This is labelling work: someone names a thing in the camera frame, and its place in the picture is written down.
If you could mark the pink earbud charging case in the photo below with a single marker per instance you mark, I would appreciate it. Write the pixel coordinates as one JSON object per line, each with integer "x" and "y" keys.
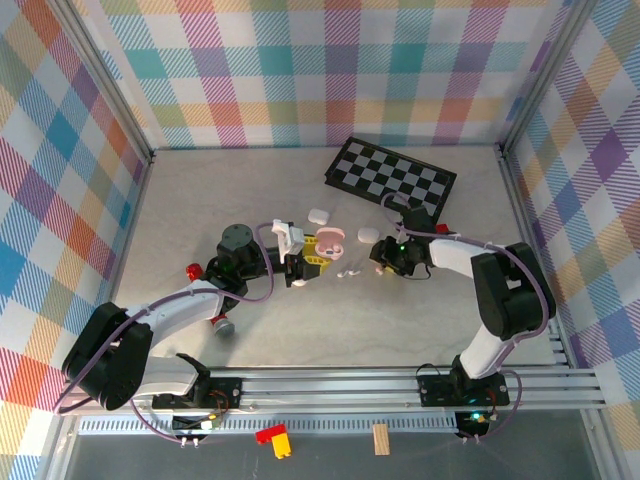
{"x": 327, "y": 237}

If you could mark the oval white earbud charging case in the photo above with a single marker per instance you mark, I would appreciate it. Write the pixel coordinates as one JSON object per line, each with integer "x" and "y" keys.
{"x": 368, "y": 234}

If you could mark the round white earbud charging case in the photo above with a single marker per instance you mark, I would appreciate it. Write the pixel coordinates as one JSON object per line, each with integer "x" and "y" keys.
{"x": 300, "y": 283}

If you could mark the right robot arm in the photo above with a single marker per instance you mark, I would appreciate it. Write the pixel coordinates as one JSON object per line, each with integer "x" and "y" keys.
{"x": 510, "y": 295}

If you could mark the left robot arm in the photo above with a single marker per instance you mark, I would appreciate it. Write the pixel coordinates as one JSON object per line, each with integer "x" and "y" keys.
{"x": 105, "y": 360}

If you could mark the red can with silver cap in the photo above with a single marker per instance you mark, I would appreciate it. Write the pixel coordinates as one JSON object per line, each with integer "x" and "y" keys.
{"x": 194, "y": 272}

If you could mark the black and grey chessboard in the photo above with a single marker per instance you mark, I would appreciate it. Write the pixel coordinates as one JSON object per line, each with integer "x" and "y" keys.
{"x": 380, "y": 175}

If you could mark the black connector box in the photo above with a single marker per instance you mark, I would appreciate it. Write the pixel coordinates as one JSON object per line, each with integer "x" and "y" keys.
{"x": 467, "y": 425}
{"x": 190, "y": 422}

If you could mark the wooden block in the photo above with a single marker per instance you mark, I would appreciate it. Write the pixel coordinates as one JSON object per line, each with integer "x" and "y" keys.
{"x": 381, "y": 440}

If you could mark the yellow toy brick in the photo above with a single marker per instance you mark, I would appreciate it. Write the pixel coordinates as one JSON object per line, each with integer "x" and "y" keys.
{"x": 282, "y": 446}

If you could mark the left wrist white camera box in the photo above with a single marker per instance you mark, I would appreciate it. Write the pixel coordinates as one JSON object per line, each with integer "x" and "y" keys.
{"x": 290, "y": 240}

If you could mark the aluminium side rail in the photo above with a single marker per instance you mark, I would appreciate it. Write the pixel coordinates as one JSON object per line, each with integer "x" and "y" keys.
{"x": 129, "y": 225}
{"x": 517, "y": 200}

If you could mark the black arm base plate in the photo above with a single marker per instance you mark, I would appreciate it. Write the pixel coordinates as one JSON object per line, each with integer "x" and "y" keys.
{"x": 227, "y": 392}
{"x": 435, "y": 392}

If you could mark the aluminium mounting rail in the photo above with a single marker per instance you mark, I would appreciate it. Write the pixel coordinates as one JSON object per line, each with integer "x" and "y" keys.
{"x": 325, "y": 392}

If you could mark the aluminium frame post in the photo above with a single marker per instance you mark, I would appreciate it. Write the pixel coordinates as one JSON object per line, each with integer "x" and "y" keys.
{"x": 106, "y": 80}
{"x": 544, "y": 75}

